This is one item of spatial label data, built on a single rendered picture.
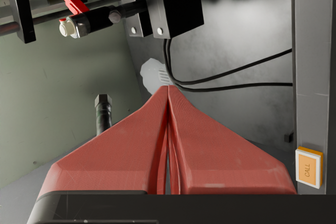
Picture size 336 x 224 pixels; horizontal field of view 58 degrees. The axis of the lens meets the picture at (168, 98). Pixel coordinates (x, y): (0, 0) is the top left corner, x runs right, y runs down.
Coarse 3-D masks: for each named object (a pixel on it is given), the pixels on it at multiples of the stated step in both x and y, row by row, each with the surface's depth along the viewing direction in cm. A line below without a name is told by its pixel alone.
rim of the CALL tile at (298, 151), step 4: (296, 152) 39; (300, 152) 39; (304, 152) 38; (308, 152) 38; (296, 156) 39; (308, 156) 38; (312, 156) 38; (316, 156) 37; (320, 156) 37; (296, 160) 40; (316, 160) 37; (320, 160) 37; (296, 164) 40; (316, 164) 38; (296, 168) 40; (316, 168) 38; (296, 172) 40; (316, 172) 38; (296, 176) 41; (316, 176) 38; (300, 180) 40; (316, 180) 39; (308, 184) 40; (312, 184) 39; (316, 184) 39
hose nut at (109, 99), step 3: (99, 96) 39; (102, 96) 39; (105, 96) 39; (108, 96) 40; (96, 99) 40; (99, 99) 39; (102, 99) 39; (105, 99) 39; (108, 99) 39; (111, 99) 41; (96, 102) 39; (99, 102) 39; (102, 102) 39; (105, 102) 39; (108, 102) 39; (111, 102) 40; (96, 105) 39; (111, 105) 40
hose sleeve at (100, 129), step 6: (96, 108) 39; (102, 108) 38; (108, 108) 38; (96, 114) 38; (102, 114) 37; (108, 114) 37; (96, 120) 37; (102, 120) 36; (108, 120) 37; (96, 126) 36; (102, 126) 36; (108, 126) 36; (96, 132) 36
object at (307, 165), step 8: (312, 152) 38; (320, 152) 38; (304, 160) 39; (312, 160) 38; (304, 168) 39; (312, 168) 38; (320, 168) 38; (304, 176) 40; (312, 176) 39; (320, 176) 39; (320, 184) 39
